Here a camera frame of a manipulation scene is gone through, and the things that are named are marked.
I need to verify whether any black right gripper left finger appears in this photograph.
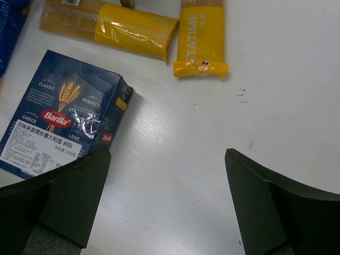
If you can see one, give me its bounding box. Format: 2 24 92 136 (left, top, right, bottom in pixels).
1 148 111 254

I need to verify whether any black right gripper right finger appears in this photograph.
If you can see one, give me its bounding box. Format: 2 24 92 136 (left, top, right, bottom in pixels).
225 149 339 254

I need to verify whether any blue Barilla pasta box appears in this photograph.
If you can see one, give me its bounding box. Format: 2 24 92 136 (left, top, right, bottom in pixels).
1 50 133 179

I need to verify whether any yellow Pastatime spaghetti pack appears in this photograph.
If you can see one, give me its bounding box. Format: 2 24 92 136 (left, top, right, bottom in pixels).
173 0 228 79

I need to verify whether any blue orange penne bag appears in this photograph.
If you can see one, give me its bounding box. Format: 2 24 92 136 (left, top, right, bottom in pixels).
1 0 31 77

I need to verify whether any yellow clear spaghetti bag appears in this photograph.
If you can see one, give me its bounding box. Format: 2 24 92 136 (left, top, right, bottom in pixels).
39 1 179 61

